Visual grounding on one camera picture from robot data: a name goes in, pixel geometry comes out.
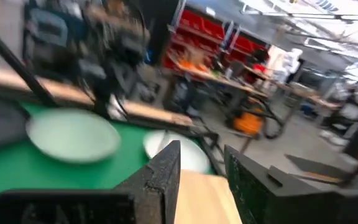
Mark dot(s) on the light green plate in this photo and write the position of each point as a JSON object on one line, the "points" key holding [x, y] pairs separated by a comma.
{"points": [[73, 135]]}

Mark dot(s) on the wooden shelf board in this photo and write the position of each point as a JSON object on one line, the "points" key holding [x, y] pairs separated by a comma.
{"points": [[204, 199]]}

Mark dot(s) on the long wooden workbench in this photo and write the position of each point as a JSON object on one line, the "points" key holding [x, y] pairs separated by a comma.
{"points": [[225, 81]]}

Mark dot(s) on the black metal pole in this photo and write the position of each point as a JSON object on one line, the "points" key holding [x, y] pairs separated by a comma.
{"points": [[14, 62]]}

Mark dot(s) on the wooden table border, black rail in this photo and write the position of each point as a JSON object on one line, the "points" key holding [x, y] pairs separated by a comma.
{"points": [[64, 91]]}

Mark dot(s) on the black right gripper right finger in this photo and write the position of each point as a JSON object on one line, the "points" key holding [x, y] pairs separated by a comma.
{"points": [[259, 199]]}

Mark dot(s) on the person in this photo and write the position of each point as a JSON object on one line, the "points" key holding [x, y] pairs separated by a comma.
{"points": [[286, 63]]}

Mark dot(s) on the green table mat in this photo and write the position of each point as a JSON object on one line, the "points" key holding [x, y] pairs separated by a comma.
{"points": [[57, 174]]}

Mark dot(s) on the white plate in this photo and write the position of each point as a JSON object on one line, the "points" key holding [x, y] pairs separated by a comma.
{"points": [[191, 155]]}

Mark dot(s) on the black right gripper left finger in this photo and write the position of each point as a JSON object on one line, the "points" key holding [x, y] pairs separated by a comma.
{"points": [[154, 193]]}

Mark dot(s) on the orange shop vacuum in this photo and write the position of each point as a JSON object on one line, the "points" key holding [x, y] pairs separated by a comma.
{"points": [[248, 123]]}

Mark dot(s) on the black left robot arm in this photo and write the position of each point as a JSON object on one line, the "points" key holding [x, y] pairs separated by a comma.
{"points": [[120, 46]]}

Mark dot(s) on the red storage bin rack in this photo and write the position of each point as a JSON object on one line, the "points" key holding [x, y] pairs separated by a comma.
{"points": [[207, 31]]}

